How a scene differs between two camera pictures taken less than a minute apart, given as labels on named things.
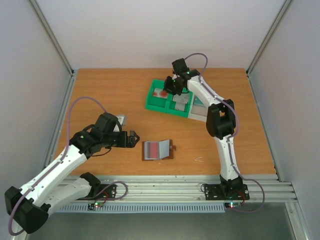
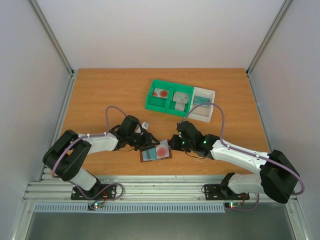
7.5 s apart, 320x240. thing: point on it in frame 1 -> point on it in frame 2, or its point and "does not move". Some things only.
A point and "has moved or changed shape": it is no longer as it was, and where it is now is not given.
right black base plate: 226,192 does not move
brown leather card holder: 155,150 has moved or changed shape
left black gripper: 132,144 -> 147,142
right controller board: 232,204 does not move
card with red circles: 159,92 does not move
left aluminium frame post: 58,47 does not move
